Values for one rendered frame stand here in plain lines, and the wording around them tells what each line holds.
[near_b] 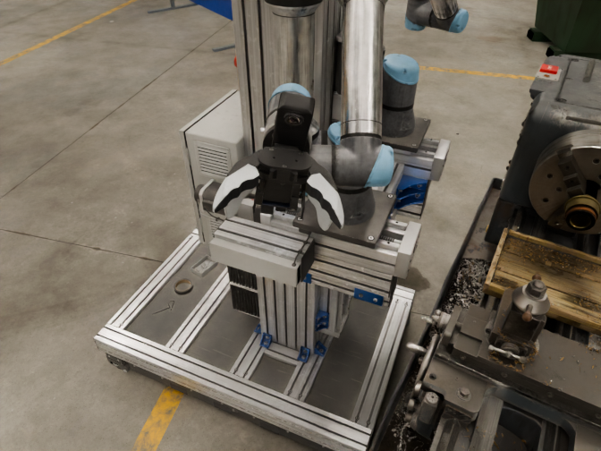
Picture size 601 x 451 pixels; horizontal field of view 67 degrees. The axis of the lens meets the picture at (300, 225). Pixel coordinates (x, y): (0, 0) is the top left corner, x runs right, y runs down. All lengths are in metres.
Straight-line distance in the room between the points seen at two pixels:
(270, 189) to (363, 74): 0.32
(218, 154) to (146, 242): 1.65
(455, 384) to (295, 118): 0.84
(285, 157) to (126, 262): 2.36
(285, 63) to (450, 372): 0.83
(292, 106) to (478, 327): 0.85
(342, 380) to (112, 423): 1.01
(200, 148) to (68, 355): 1.44
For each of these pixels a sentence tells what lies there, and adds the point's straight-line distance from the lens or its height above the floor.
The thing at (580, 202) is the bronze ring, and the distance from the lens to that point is 1.54.
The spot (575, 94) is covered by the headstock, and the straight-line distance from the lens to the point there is 1.87.
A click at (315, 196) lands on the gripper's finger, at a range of 0.57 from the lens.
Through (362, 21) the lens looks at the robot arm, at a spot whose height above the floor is 1.67.
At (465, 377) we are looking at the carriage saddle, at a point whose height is 0.91.
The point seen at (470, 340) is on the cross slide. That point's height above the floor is 0.96.
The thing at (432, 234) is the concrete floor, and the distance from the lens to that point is 3.03.
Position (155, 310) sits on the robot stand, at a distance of 2.30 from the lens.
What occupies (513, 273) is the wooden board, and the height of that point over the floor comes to 0.88.
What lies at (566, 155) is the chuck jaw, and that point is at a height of 1.19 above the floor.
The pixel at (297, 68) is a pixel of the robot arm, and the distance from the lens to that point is 0.99.
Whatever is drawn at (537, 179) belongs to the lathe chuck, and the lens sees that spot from 1.65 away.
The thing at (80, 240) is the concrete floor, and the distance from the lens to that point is 3.18.
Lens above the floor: 1.91
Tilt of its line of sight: 40 degrees down
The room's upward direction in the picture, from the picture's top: straight up
